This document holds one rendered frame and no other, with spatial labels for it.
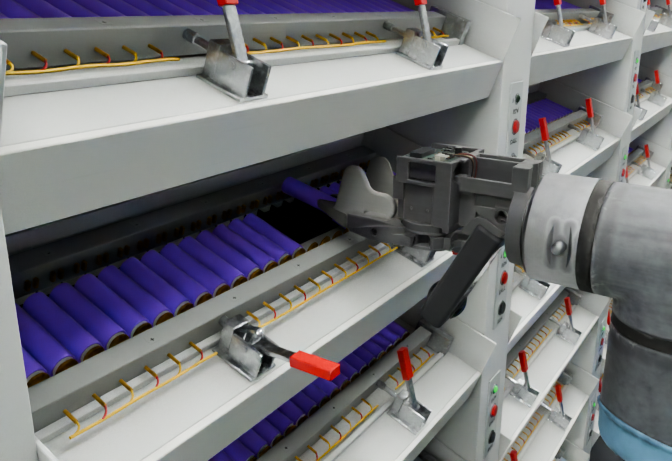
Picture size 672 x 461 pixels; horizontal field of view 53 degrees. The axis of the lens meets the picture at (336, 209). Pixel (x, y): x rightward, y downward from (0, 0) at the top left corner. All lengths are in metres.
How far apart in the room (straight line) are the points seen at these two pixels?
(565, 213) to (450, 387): 0.40
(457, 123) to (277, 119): 0.41
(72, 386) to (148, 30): 0.22
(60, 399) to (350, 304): 0.27
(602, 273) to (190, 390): 0.31
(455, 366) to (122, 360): 0.55
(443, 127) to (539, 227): 0.34
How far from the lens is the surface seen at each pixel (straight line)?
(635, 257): 0.53
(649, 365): 0.56
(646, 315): 0.55
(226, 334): 0.51
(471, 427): 0.98
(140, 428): 0.46
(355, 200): 0.63
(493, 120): 0.83
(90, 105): 0.39
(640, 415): 0.58
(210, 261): 0.58
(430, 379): 0.88
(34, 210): 0.36
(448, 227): 0.58
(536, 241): 0.55
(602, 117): 1.50
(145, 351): 0.47
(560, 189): 0.55
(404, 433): 0.80
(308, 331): 0.56
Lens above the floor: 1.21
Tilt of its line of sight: 17 degrees down
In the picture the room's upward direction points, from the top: straight up
